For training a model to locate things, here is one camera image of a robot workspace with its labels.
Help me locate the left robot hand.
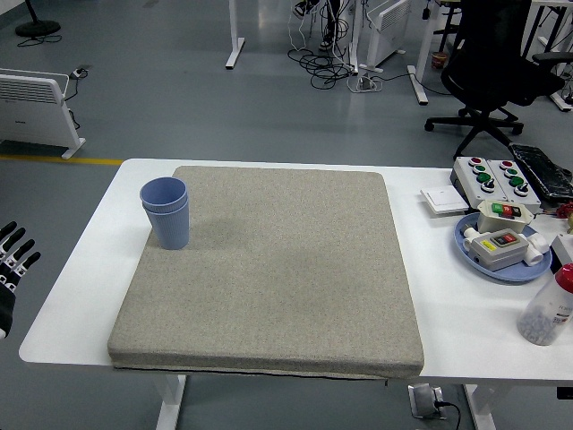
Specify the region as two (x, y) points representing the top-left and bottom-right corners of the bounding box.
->
(0, 220), (43, 340)

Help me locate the blue ribbed cup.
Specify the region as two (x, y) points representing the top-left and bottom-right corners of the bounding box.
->
(141, 196), (191, 251)
(139, 176), (188, 210)

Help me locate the white push-button control box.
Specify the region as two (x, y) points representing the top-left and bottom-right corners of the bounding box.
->
(486, 159), (543, 214)
(452, 155), (505, 210)

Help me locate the white panel heater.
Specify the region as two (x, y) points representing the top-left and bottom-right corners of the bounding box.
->
(0, 68), (87, 161)
(360, 0), (413, 73)

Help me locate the white table leg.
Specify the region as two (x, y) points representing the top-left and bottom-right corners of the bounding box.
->
(463, 383), (499, 430)
(154, 374), (188, 430)

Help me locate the black fan base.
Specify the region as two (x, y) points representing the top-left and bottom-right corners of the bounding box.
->
(15, 0), (63, 39)

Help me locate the grey-brown mat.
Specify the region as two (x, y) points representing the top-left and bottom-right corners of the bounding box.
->
(107, 165), (425, 383)

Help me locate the grey power box under table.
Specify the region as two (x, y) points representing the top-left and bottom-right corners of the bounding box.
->
(408, 383), (449, 420)

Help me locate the blue plate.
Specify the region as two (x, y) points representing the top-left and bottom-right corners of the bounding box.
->
(453, 211), (553, 283)

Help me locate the black office chair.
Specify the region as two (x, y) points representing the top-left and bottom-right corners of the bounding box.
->
(423, 0), (573, 160)

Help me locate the red-capped plastic screw bottle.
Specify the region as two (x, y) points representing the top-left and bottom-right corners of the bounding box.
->
(517, 262), (573, 347)

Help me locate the black wrapped keyboard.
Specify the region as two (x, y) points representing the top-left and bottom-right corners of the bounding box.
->
(509, 142), (573, 202)

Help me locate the black floor cable bundle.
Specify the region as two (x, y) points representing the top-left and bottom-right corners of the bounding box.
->
(286, 44), (359, 90)

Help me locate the white wall switch plate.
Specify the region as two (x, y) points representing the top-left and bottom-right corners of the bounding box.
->
(420, 185), (470, 219)

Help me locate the grey yellow-red switch box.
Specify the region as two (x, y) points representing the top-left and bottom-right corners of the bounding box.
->
(462, 227), (550, 272)

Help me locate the white green-red switch box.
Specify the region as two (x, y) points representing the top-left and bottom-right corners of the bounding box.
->
(475, 199), (535, 235)

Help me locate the red wire bundle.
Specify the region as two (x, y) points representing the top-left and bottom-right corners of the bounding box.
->
(542, 202), (573, 221)

